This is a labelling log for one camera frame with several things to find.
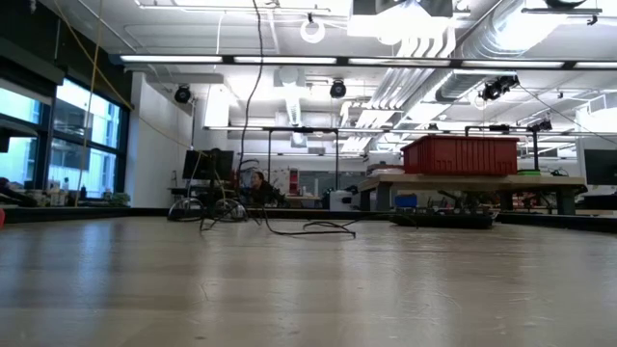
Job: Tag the red ribbed plastic bin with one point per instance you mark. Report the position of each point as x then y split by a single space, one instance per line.
458 156

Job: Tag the white ceiling unit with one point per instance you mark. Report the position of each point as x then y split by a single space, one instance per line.
385 19

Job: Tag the wooden top rolling workbench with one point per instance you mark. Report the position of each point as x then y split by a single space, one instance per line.
482 182

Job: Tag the black monitor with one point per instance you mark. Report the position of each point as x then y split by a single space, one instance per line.
602 166
207 165

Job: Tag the clear safety glasses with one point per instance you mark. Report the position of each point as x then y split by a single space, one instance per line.
185 210

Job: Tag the round black ceiling camera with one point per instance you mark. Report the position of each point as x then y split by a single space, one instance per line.
338 89
182 95

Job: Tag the large window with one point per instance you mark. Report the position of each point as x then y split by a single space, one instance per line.
82 120

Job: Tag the black keypad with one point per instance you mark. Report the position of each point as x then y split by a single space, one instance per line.
434 221

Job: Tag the person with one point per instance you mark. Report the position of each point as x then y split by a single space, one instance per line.
260 185

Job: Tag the black camera stand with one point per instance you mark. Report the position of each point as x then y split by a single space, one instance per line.
535 149

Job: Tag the black metal rack frame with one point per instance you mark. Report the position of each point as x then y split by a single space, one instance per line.
299 130

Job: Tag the black ceiling camera rig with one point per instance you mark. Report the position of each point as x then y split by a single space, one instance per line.
496 88

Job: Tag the long ceiling light strip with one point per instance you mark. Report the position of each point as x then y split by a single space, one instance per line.
598 65
169 59
385 61
284 60
511 64

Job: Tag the white machine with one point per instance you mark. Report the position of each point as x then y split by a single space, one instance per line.
342 200

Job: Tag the silver ventilation duct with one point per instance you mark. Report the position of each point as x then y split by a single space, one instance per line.
458 87

